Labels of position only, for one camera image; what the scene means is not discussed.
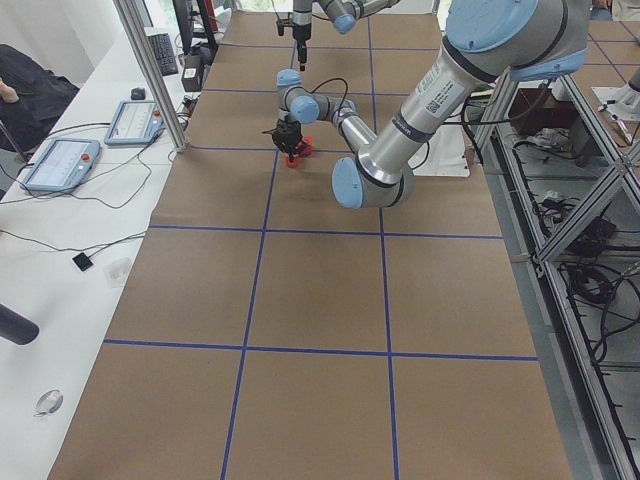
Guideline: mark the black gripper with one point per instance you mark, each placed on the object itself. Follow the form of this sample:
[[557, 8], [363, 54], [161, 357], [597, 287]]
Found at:
[[287, 135], [300, 33]]

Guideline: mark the red block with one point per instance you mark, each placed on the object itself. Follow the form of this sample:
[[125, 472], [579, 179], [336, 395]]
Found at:
[[291, 161], [307, 145]]

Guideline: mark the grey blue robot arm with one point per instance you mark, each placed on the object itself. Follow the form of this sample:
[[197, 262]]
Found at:
[[529, 40], [343, 15]]

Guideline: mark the black computer keyboard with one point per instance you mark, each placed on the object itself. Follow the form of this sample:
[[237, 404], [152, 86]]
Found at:
[[162, 49]]

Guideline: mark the far teach pendant tablet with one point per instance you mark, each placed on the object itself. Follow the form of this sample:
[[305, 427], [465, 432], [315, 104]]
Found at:
[[135, 123]]

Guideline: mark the teach pendant tablet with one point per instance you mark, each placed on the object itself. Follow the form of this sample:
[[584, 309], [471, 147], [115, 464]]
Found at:
[[63, 166], [135, 123]]

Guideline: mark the black computer mouse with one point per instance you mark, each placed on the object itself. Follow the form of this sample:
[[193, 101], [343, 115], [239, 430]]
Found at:
[[138, 93]]

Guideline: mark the near teach pendant tablet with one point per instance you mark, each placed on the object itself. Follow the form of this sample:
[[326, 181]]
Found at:
[[63, 166]]

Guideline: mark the seated person in black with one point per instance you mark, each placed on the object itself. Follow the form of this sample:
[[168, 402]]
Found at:
[[32, 98]]

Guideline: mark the aluminium frame post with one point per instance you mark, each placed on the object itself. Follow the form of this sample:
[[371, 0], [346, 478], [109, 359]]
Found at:
[[135, 31]]

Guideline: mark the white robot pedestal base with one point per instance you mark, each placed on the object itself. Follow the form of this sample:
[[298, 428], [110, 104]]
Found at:
[[443, 155]]

